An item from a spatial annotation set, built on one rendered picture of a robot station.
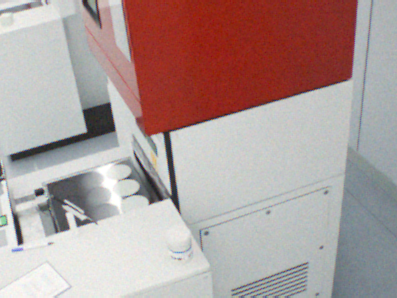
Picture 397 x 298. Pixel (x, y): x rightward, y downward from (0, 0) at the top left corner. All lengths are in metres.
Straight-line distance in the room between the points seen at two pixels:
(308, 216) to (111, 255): 0.87
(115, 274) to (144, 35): 0.69
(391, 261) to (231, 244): 1.15
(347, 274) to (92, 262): 1.59
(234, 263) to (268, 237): 0.17
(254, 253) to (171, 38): 0.99
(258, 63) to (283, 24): 0.14
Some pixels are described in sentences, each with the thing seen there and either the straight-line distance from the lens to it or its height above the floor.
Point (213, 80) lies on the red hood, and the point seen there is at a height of 1.36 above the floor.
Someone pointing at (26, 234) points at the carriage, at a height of 0.88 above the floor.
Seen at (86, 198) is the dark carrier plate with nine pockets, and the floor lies 0.90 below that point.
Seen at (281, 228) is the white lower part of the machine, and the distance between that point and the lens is 2.18.
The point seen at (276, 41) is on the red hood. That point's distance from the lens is 1.74.
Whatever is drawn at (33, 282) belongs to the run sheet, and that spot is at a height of 0.97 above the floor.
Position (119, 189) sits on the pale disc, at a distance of 2.03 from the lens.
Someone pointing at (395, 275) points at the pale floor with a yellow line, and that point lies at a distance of 2.96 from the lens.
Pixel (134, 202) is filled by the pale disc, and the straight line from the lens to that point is 1.96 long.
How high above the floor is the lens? 2.13
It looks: 35 degrees down
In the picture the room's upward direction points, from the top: 10 degrees counter-clockwise
